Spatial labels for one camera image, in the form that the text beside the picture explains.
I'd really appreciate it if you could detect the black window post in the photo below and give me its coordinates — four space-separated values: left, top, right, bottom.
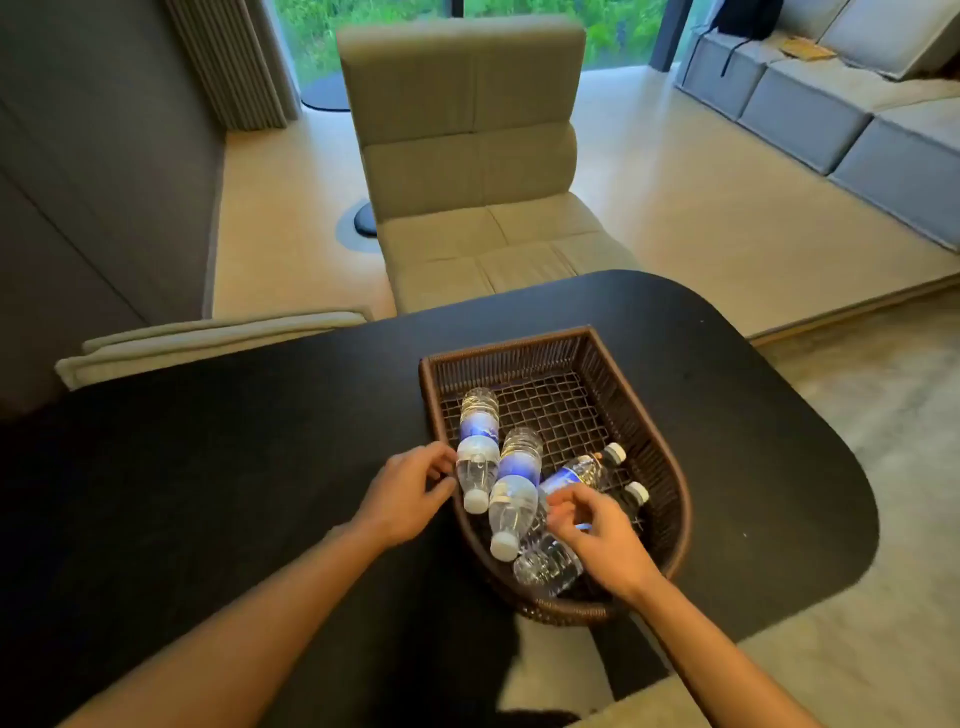
649 0 696 74

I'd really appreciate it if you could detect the person's left forearm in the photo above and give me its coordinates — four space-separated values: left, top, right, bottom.
58 521 395 728

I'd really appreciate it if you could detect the black round floor base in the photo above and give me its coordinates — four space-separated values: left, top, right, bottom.
300 75 353 114

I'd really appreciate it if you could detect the person's right forearm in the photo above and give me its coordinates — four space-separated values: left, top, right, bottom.
628 573 822 728

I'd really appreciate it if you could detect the beige upholstered armchair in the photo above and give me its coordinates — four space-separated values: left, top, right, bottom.
335 13 640 315
54 309 374 392

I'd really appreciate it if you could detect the beige pleated curtain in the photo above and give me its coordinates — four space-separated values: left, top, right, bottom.
162 0 303 133

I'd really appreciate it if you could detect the person's left hand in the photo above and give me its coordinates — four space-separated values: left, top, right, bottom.
352 441 459 552

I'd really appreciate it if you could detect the black backpack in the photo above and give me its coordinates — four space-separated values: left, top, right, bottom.
708 0 786 78

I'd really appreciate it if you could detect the person's right hand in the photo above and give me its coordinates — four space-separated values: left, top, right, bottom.
543 483 666 605

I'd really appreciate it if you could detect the grey sectional sofa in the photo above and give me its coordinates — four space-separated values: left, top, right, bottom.
674 0 960 253

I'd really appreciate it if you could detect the brown flat cardboard piece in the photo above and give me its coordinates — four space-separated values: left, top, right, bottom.
777 35 838 63

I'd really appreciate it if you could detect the clear water bottle blue label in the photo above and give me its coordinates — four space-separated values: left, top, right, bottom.
602 480 651 538
513 442 628 600
488 427 544 563
458 387 502 516

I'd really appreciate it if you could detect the brown wicker basket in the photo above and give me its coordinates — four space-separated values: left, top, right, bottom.
418 324 693 626

